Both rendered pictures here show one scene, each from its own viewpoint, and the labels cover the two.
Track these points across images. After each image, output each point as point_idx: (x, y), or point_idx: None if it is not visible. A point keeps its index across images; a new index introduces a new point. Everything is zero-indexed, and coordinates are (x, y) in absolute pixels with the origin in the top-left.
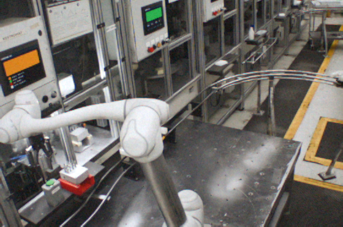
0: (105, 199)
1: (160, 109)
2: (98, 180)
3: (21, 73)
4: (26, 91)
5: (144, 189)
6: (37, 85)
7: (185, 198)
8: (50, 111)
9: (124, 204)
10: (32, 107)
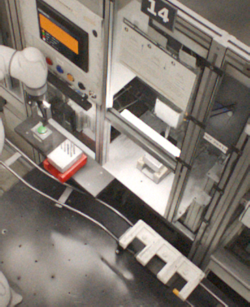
0: (53, 200)
1: None
2: None
3: (56, 40)
4: (30, 54)
5: (94, 259)
6: (77, 67)
7: None
8: (72, 97)
9: (72, 231)
10: (18, 69)
